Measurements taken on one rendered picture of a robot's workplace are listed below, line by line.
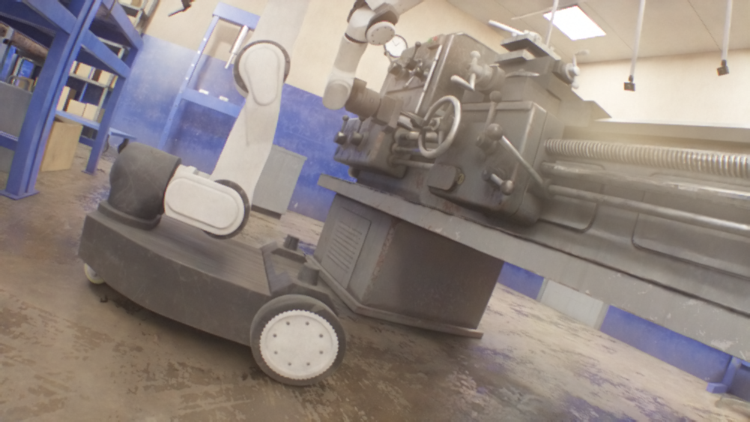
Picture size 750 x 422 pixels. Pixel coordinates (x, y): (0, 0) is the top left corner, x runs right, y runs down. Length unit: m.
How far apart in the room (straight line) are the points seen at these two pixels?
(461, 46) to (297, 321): 1.53
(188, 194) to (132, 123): 4.11
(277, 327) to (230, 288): 0.12
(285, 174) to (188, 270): 2.87
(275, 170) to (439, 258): 2.14
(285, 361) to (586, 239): 0.73
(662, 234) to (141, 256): 1.09
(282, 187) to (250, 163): 2.69
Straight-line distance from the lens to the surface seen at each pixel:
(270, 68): 1.02
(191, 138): 4.99
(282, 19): 1.10
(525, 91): 1.16
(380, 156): 1.87
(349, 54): 1.16
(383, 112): 1.30
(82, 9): 1.67
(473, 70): 1.23
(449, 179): 1.25
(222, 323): 0.94
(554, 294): 5.26
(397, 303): 1.81
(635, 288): 0.75
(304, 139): 5.12
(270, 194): 3.71
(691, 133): 0.99
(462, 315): 2.00
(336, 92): 1.21
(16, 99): 2.05
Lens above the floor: 0.42
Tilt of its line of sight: 2 degrees down
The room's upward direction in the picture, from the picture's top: 21 degrees clockwise
